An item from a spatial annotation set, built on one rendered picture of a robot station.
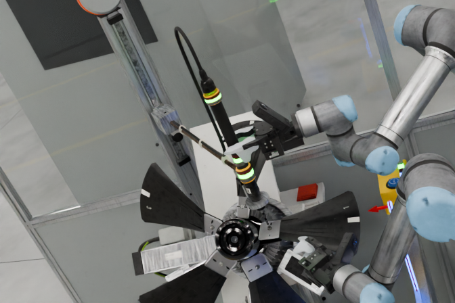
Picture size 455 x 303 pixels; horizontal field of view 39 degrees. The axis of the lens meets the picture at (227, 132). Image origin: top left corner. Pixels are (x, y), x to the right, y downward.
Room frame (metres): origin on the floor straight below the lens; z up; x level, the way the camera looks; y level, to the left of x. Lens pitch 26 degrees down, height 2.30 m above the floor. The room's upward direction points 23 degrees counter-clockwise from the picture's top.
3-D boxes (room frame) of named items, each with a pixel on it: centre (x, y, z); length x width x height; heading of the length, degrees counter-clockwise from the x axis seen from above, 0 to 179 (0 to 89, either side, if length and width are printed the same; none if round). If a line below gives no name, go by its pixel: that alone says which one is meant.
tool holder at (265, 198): (1.56, 0.00, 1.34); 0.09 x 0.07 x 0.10; 17
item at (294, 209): (2.03, -0.13, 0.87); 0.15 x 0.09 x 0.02; 72
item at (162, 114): (2.15, 0.18, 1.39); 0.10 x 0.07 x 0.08; 17
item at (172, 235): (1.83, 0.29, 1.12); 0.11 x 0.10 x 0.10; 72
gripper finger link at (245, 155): (1.52, -0.02, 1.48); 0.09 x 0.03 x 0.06; 98
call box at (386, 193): (1.72, -0.44, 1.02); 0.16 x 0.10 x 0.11; 162
